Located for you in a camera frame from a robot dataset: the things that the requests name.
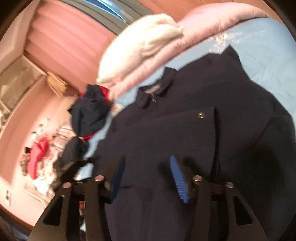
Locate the pink quilted comforter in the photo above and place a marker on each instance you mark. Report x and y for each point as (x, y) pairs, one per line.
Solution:
(199, 24)

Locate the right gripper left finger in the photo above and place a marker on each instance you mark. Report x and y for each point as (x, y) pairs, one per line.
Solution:
(60, 219)

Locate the large navy blue coat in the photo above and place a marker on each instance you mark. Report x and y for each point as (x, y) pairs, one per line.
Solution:
(154, 211)

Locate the grey window frame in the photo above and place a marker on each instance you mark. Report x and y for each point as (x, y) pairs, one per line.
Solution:
(114, 15)

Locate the red cloth pile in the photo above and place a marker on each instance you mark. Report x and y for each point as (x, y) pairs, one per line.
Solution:
(38, 151)

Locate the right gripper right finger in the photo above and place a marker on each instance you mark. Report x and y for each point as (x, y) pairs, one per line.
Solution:
(219, 211)

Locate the blue floral bed sheet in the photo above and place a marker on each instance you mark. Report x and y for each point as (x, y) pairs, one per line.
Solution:
(259, 51)

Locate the navy garment with red lining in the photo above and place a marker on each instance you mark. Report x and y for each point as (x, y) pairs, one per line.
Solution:
(89, 111)

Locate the pink curtain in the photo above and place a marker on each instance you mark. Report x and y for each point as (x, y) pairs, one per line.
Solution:
(66, 42)

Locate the white fluffy blanket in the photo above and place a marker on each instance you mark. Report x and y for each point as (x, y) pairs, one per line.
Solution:
(140, 40)

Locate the black folded garment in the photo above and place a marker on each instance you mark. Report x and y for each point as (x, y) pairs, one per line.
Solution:
(70, 161)

